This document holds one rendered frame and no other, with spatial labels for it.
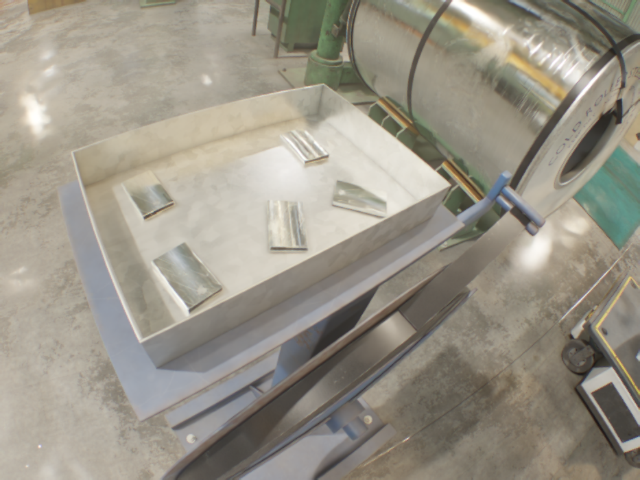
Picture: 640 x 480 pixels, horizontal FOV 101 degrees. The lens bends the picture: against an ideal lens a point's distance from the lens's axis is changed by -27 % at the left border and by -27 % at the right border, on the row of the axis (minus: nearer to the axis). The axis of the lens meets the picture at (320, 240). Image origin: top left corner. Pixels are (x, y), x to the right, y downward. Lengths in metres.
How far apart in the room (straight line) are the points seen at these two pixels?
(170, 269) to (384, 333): 0.22
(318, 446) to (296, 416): 0.92
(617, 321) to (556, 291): 0.50
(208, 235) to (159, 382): 0.14
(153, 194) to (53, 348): 1.22
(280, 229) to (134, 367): 0.17
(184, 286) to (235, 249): 0.06
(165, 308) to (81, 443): 1.12
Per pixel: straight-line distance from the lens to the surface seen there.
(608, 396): 1.87
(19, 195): 2.19
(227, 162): 0.41
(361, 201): 0.38
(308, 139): 0.45
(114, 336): 0.30
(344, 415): 0.62
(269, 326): 0.29
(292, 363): 0.59
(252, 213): 0.35
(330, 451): 1.29
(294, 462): 1.26
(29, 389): 1.53
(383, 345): 0.37
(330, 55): 2.70
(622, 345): 1.87
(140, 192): 0.37
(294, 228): 0.34
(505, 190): 0.51
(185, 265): 0.31
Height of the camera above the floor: 1.26
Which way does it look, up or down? 49 degrees down
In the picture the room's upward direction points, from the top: 17 degrees clockwise
